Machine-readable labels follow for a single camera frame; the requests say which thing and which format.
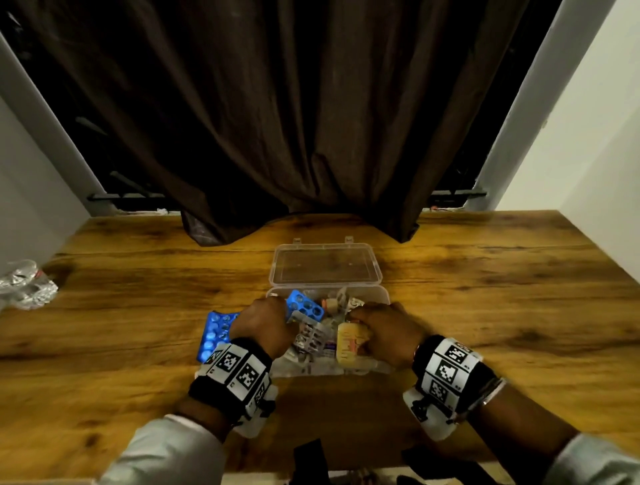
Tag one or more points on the person's left hand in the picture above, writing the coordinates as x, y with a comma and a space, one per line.
257, 322

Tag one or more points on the person's right hand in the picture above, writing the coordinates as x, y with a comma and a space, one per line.
395, 335

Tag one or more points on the person's right fingers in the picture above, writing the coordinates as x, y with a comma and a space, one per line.
361, 316

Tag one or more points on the person's left fingers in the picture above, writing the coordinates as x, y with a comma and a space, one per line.
291, 324

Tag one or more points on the blue blister pill pack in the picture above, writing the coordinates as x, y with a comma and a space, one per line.
305, 305
216, 334

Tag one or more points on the small yellow medicine bottle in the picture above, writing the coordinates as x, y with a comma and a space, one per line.
350, 347

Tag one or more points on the person's left forearm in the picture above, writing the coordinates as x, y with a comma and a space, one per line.
170, 444

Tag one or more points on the person's right forearm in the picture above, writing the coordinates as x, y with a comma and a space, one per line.
540, 439

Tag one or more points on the white medicine sachet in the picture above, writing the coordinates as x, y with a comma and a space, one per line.
354, 301

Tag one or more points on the silver blister pill pack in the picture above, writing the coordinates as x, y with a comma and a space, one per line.
311, 337

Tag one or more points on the small vial with orange cap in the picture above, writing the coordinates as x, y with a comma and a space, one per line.
328, 304

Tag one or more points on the clear plastic storage box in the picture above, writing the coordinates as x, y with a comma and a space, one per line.
325, 267

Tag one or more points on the black white marker wristband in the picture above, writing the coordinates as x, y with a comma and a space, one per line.
447, 379
237, 374

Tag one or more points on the dark brown curtain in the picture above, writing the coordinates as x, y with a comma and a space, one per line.
310, 110

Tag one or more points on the crumpled clear plastic wrap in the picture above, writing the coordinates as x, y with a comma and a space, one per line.
25, 286

